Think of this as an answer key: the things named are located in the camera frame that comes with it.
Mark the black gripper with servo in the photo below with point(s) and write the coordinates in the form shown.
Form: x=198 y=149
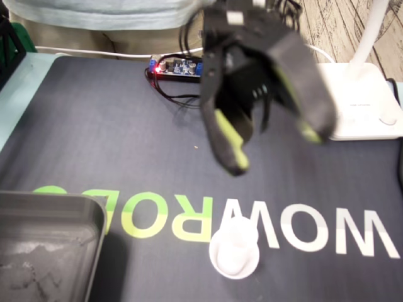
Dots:
x=242 y=69

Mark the white lamp base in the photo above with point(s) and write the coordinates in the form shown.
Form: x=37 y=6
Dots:
x=362 y=104

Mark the blue circuit board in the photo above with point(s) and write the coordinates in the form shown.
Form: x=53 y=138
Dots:
x=176 y=68

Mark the white round base cup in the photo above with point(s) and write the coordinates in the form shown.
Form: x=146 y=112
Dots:
x=234 y=276

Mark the dark grey WOWROBO mat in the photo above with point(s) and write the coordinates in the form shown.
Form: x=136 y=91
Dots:
x=94 y=141

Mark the person in light blue shirt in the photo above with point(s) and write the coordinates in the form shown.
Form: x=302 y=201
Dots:
x=110 y=15

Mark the green box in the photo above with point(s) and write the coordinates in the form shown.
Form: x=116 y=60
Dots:
x=26 y=37

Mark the black plastic tray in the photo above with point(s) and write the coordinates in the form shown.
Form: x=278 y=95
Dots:
x=47 y=248

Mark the black frame stand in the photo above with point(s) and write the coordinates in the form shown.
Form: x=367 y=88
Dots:
x=12 y=50

